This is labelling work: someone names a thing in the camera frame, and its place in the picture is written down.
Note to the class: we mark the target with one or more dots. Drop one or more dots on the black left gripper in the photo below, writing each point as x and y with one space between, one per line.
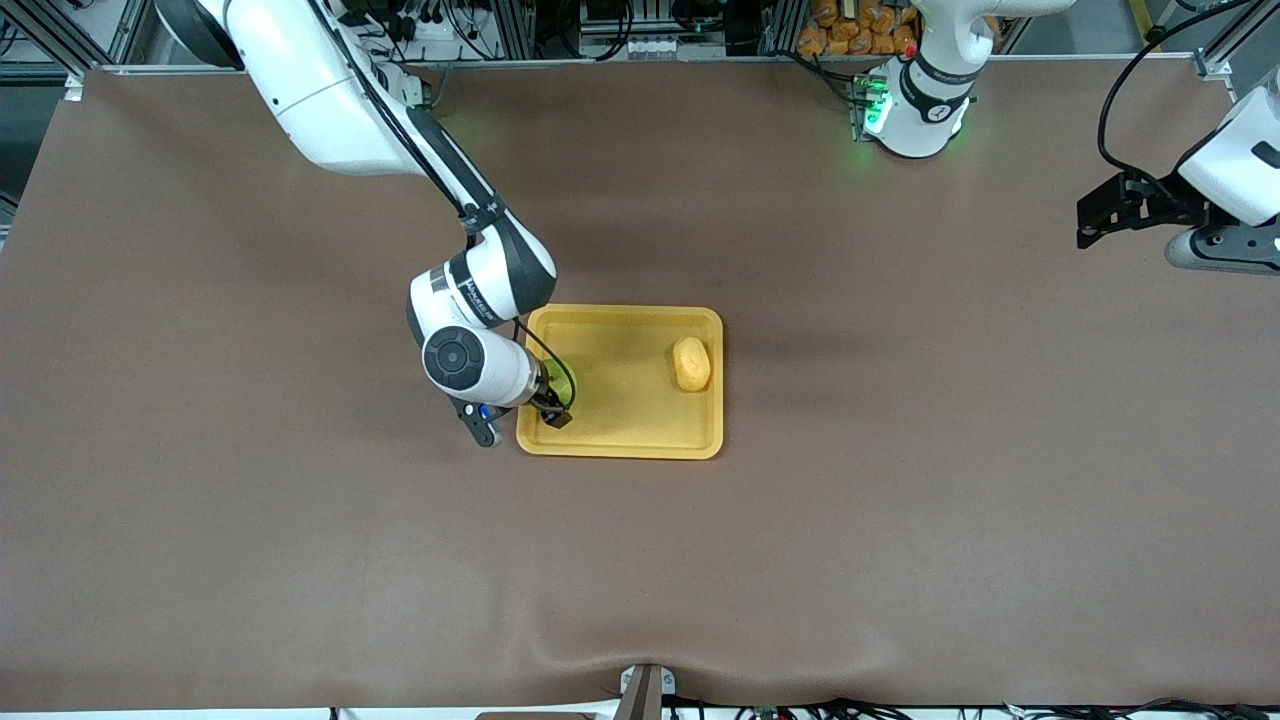
1158 203

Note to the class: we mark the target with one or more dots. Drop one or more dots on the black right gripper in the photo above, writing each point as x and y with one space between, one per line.
548 401

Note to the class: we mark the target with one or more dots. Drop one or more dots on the green apple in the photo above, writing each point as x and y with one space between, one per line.
560 380

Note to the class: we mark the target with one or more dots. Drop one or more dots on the yellow potato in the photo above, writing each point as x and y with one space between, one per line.
691 364

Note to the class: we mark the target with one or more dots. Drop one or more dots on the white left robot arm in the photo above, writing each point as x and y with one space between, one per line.
925 100

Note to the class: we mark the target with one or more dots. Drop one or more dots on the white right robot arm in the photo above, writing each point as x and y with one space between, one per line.
320 100

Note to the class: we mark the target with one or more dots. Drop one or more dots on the yellow plastic tray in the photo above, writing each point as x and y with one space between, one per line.
630 400

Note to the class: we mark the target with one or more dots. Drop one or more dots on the brown table cover mat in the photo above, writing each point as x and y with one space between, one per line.
640 560

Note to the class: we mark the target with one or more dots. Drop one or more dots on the metal table clamp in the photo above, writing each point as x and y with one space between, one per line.
645 692

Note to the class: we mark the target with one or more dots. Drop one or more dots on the bag of orange bread rolls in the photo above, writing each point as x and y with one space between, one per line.
860 30

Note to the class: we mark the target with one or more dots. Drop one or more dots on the aluminium table edge rail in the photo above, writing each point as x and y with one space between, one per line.
640 62

